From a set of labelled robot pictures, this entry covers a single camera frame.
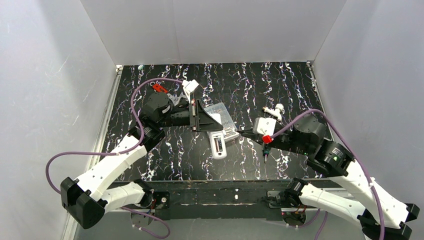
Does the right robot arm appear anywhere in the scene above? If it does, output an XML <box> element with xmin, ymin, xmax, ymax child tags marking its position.
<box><xmin>240</xmin><ymin>109</ymin><xmax>420</xmax><ymax>240</ymax></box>

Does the white remote battery cover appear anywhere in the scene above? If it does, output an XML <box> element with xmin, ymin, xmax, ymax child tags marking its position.
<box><xmin>210</xmin><ymin>113</ymin><xmax>222</xmax><ymax>125</ymax></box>

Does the white plastic faucet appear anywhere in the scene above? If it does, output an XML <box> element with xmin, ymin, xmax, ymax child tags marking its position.
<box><xmin>262</xmin><ymin>103</ymin><xmax>285</xmax><ymax>122</ymax></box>

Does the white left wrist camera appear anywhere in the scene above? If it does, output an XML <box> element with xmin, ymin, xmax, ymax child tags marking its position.
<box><xmin>181</xmin><ymin>79</ymin><xmax>199</xmax><ymax>102</ymax></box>

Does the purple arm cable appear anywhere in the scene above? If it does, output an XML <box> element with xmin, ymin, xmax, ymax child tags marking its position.
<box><xmin>269</xmin><ymin>109</ymin><xmax>386</xmax><ymax>240</ymax></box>
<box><xmin>45</xmin><ymin>78</ymin><xmax>185</xmax><ymax>240</ymax></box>

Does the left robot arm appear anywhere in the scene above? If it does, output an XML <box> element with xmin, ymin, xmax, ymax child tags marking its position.
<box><xmin>60</xmin><ymin>92</ymin><xmax>224</xmax><ymax>229</ymax></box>

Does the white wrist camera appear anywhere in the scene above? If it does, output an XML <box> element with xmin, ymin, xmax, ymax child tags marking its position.
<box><xmin>181</xmin><ymin>79</ymin><xmax>199</xmax><ymax>102</ymax></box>
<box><xmin>252</xmin><ymin>117</ymin><xmax>277</xmax><ymax>144</ymax></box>

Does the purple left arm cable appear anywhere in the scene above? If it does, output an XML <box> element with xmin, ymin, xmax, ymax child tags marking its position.
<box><xmin>45</xmin><ymin>78</ymin><xmax>185</xmax><ymax>240</ymax></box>

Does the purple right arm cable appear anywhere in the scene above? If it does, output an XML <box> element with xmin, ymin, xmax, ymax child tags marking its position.
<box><xmin>269</xmin><ymin>109</ymin><xmax>386</xmax><ymax>240</ymax></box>

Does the clear plastic screw box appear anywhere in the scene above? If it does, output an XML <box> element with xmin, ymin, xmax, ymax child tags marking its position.
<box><xmin>204</xmin><ymin>102</ymin><xmax>240</xmax><ymax>143</ymax></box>

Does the white remote control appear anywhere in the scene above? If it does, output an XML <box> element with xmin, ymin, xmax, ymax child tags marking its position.
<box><xmin>208</xmin><ymin>131</ymin><xmax>228</xmax><ymax>160</ymax></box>

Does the green handled screwdriver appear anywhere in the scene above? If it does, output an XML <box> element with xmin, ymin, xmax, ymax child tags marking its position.
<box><xmin>262</xmin><ymin>144</ymin><xmax>271</xmax><ymax>164</ymax></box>

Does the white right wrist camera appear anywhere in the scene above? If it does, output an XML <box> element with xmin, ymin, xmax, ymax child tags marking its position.
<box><xmin>252</xmin><ymin>117</ymin><xmax>277</xmax><ymax>144</ymax></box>

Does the red handled adjustable wrench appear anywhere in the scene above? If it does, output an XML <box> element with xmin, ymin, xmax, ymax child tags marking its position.
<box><xmin>149</xmin><ymin>83</ymin><xmax>189</xmax><ymax>108</ymax></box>

